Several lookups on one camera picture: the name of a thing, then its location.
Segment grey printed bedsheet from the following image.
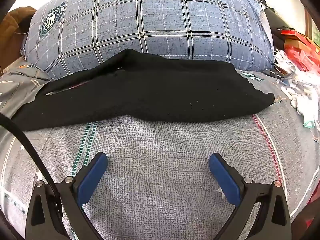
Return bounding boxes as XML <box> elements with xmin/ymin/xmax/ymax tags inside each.
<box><xmin>0</xmin><ymin>64</ymin><xmax>320</xmax><ymax>240</ymax></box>

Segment pile of white gloves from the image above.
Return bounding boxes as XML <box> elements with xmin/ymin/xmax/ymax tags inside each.
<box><xmin>274</xmin><ymin>50</ymin><xmax>320</xmax><ymax>130</ymax></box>

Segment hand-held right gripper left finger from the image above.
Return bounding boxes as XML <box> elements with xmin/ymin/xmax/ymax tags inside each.
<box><xmin>25</xmin><ymin>152</ymin><xmax>108</xmax><ymax>240</ymax></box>

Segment black cable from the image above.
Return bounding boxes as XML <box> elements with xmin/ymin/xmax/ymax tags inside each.
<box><xmin>0</xmin><ymin>112</ymin><xmax>63</xmax><ymax>220</ymax></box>

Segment black pants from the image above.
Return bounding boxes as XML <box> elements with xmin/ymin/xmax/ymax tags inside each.
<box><xmin>12</xmin><ymin>49</ymin><xmax>275</xmax><ymax>132</ymax></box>

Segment brown jacket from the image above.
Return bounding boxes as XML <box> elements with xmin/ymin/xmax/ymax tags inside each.
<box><xmin>0</xmin><ymin>6</ymin><xmax>38</xmax><ymax>68</ymax></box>

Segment black bag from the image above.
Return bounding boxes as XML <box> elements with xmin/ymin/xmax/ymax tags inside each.
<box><xmin>249</xmin><ymin>0</ymin><xmax>293</xmax><ymax>50</ymax></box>

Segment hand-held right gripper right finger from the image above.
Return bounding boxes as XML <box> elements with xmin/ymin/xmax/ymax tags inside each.
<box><xmin>209</xmin><ymin>152</ymin><xmax>292</xmax><ymax>240</ymax></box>

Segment blue plaid pillow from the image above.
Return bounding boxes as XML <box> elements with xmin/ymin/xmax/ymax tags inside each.
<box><xmin>21</xmin><ymin>0</ymin><xmax>275</xmax><ymax>80</ymax></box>

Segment red boxes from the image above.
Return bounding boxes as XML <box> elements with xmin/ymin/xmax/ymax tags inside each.
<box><xmin>280</xmin><ymin>29</ymin><xmax>320</xmax><ymax>72</ymax></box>

